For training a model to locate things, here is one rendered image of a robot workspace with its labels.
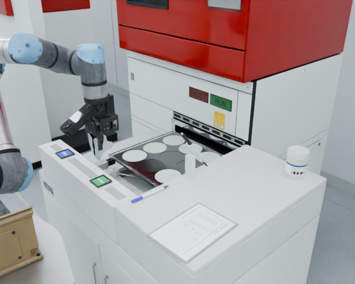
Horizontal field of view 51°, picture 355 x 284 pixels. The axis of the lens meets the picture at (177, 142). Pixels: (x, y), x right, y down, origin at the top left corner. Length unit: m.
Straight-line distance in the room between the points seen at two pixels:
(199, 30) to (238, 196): 0.67
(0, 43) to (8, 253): 0.58
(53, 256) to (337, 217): 2.10
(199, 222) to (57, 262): 0.45
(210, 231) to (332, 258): 1.57
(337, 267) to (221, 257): 1.54
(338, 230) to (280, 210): 1.62
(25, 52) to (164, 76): 0.87
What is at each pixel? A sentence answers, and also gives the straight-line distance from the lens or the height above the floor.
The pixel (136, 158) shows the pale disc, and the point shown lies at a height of 0.90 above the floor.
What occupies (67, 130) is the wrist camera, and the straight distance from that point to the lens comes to 1.12.
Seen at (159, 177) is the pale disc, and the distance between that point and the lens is 1.38.
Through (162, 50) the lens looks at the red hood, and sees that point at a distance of 1.68.
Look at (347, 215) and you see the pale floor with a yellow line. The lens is 2.92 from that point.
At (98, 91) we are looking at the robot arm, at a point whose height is 1.29.
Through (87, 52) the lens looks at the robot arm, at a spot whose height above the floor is 1.40.
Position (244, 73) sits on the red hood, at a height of 1.26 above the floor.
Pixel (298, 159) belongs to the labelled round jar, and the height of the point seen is 1.04.
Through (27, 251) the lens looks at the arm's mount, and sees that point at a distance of 1.21.
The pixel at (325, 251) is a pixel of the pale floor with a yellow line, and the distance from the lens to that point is 2.56.
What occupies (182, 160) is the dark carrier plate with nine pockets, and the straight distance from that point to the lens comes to 1.50.
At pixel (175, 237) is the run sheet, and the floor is 0.97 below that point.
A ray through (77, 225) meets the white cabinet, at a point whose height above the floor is 0.72.
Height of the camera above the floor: 1.63
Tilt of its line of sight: 26 degrees down
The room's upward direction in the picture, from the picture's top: straight up
